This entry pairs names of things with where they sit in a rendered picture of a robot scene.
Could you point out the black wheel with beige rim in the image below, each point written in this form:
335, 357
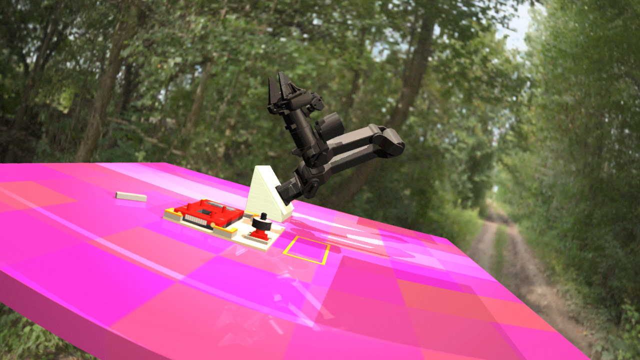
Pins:
262, 225

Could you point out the beige rectangular bar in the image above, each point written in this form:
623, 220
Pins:
131, 196

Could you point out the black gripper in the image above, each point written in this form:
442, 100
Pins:
287, 101

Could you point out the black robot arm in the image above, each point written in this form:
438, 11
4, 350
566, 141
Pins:
328, 151

